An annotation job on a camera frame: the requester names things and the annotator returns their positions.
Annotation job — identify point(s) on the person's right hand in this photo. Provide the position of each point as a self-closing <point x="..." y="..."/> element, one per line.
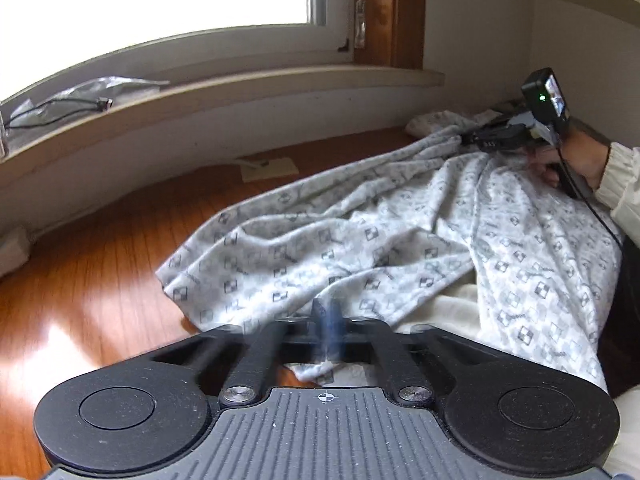
<point x="587" y="155"/>

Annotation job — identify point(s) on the beige window sill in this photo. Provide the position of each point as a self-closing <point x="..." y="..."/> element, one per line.
<point x="225" y="95"/>

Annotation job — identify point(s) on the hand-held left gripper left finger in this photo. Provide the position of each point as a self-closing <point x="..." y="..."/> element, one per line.
<point x="319" y="322"/>

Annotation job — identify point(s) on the clear plastic bag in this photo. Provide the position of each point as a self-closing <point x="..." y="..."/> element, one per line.
<point x="95" y="91"/>

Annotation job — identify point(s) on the wooden window frame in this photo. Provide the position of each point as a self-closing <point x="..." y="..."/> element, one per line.
<point x="395" y="10"/>

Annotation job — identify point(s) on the grey patterned hooded robe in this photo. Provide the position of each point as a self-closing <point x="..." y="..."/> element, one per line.
<point x="390" y="240"/>

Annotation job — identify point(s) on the person's right forearm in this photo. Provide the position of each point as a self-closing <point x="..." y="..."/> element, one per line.
<point x="622" y="185"/>

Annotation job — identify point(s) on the beige outlet plate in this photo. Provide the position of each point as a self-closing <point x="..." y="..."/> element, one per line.
<point x="270" y="169"/>

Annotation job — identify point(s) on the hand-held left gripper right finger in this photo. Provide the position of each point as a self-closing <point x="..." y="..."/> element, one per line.
<point x="337" y="322"/>

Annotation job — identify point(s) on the window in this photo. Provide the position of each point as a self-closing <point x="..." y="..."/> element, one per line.
<point x="150" y="0"/>

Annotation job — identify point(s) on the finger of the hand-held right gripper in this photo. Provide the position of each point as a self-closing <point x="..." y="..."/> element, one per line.
<point x="492" y="138"/>

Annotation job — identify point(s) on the white cloth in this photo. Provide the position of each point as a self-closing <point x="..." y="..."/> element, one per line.
<point x="452" y="310"/>

